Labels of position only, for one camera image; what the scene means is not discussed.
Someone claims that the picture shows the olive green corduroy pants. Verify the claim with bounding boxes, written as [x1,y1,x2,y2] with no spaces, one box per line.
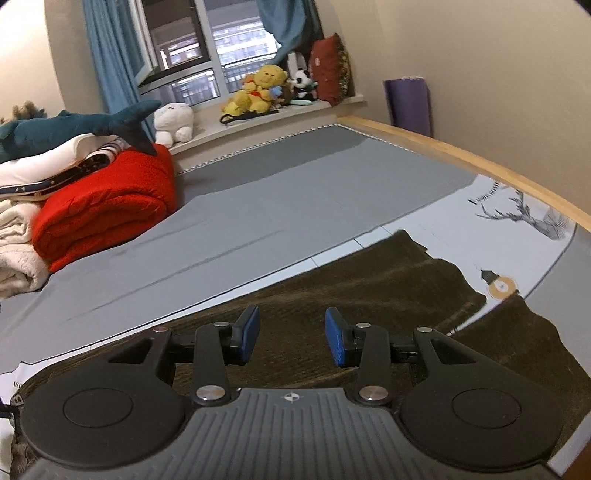
[8,229,588,462]

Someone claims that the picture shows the grey printed bed sheet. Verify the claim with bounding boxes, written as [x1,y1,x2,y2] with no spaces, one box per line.
[0,124,591,480]

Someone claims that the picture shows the red folded quilt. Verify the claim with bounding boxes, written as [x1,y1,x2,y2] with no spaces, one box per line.
[32,144,177,273]

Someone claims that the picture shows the white seal plush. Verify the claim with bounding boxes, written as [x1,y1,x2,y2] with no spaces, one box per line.
[153,103,194,148]

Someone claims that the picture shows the cream folded blanket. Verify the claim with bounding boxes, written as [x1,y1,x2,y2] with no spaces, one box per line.
[0,200,49,300]

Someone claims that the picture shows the yellow bear plush toys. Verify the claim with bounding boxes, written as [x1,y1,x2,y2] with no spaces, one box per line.
[221,64,288,117]

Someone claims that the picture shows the purple box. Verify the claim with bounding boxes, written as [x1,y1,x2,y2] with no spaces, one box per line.
[384,76,433,137]

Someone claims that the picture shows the panda plush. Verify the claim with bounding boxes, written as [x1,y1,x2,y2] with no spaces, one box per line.
[291,69,318,101]

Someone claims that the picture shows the white folded duvet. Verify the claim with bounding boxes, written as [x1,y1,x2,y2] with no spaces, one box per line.
[1,134,130,201]

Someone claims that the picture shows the dark red cushion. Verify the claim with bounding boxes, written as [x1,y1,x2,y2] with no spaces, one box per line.
[308,33,352,107]

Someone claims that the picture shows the teal shark plush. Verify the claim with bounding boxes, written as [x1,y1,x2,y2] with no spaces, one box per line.
[1,100,161,163]

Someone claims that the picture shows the blue curtain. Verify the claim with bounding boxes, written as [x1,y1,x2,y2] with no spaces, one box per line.
[82,1,140,114]

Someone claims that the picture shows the wooden bed frame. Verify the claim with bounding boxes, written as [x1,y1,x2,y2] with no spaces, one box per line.
[338,116,591,231]

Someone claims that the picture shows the window with dark frame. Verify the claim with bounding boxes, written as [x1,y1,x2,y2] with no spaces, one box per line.
[126,1,280,107]

